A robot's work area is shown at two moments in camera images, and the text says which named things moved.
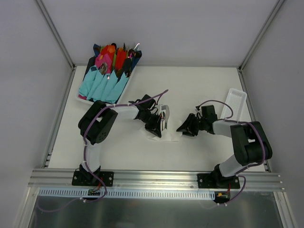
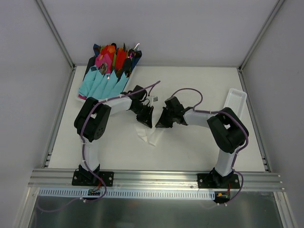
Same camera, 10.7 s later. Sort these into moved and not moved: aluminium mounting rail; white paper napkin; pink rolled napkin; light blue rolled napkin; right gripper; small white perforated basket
Moved: white paper napkin; right gripper
Not moved: small white perforated basket; light blue rolled napkin; aluminium mounting rail; pink rolled napkin
